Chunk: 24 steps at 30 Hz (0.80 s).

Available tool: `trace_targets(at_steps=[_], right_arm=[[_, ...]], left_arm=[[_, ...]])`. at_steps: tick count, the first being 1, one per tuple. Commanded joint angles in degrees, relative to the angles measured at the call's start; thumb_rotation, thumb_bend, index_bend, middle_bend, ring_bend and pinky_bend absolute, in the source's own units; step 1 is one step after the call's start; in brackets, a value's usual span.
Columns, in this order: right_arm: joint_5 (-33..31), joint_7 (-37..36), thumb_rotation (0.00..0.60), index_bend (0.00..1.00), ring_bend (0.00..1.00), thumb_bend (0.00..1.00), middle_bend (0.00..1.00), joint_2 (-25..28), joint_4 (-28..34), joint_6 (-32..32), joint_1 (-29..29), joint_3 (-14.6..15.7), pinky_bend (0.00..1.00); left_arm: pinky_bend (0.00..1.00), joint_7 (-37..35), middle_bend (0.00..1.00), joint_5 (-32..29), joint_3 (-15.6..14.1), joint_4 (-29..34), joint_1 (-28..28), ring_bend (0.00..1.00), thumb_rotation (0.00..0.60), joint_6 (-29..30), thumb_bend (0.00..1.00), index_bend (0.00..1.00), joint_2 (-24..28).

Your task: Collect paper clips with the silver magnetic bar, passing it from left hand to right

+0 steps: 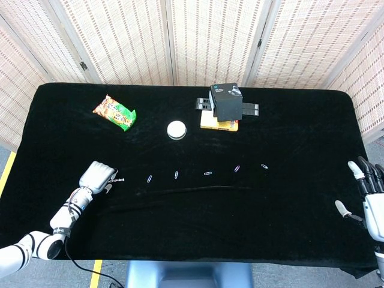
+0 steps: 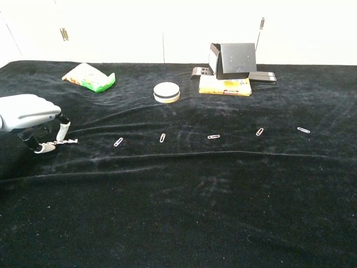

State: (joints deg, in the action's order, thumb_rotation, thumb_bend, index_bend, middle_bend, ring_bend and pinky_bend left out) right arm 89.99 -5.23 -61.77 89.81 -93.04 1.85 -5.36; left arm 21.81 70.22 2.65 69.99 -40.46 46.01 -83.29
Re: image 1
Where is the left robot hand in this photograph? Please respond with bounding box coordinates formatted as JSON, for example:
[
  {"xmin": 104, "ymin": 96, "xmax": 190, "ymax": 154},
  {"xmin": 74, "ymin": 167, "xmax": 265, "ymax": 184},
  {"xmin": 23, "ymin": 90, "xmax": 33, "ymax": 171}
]
[{"xmin": 78, "ymin": 160, "xmax": 119, "ymax": 194}]

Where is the folding screen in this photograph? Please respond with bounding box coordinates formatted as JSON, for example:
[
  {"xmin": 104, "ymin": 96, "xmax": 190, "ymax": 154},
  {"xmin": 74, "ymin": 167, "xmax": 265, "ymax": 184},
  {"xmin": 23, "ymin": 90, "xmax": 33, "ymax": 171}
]
[{"xmin": 0, "ymin": 0, "xmax": 384, "ymax": 151}]

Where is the round white tin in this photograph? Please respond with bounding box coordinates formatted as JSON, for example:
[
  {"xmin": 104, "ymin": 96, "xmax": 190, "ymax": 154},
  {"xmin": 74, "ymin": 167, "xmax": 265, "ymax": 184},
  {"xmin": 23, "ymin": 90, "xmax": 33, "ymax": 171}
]
[{"xmin": 166, "ymin": 119, "xmax": 188, "ymax": 141}]

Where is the flat yellow box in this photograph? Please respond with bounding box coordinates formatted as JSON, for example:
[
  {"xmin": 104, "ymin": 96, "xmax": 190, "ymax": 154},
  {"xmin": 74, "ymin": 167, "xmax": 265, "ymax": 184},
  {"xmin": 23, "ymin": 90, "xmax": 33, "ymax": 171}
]
[{"xmin": 200, "ymin": 110, "xmax": 240, "ymax": 132}]

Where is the flat black strip case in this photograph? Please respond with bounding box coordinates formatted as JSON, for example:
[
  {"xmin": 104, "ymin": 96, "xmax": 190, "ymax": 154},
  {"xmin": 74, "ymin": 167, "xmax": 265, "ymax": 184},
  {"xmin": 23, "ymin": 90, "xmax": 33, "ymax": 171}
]
[
  {"xmin": 196, "ymin": 97, "xmax": 260, "ymax": 110},
  {"xmin": 196, "ymin": 103, "xmax": 260, "ymax": 117}
]

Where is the black velvet tablecloth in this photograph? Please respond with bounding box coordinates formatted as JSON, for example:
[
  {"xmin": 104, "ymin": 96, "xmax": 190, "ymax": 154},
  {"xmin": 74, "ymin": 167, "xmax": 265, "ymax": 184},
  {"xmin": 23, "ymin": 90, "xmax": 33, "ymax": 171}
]
[{"xmin": 0, "ymin": 82, "xmax": 379, "ymax": 280}]

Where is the green orange snack bag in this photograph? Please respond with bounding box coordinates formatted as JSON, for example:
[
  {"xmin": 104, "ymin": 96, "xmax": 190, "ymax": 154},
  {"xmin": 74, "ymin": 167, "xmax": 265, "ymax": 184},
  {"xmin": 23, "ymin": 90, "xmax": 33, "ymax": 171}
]
[{"xmin": 92, "ymin": 94, "xmax": 137, "ymax": 133}]

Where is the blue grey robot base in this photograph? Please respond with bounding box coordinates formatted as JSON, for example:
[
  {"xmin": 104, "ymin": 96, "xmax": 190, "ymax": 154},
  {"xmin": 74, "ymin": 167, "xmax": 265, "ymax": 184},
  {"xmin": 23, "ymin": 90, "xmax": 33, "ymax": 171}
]
[{"xmin": 124, "ymin": 260, "xmax": 256, "ymax": 288}]

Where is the black cable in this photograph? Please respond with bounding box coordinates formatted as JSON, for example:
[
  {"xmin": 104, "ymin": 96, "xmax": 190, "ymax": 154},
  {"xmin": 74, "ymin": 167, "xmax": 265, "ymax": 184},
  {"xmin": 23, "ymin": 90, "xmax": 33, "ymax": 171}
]
[{"xmin": 64, "ymin": 233, "xmax": 125, "ymax": 288}]

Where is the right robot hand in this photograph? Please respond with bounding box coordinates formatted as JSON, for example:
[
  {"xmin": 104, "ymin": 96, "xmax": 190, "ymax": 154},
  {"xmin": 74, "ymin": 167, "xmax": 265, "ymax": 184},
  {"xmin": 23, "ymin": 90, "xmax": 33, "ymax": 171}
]
[{"xmin": 334, "ymin": 155, "xmax": 384, "ymax": 241}]

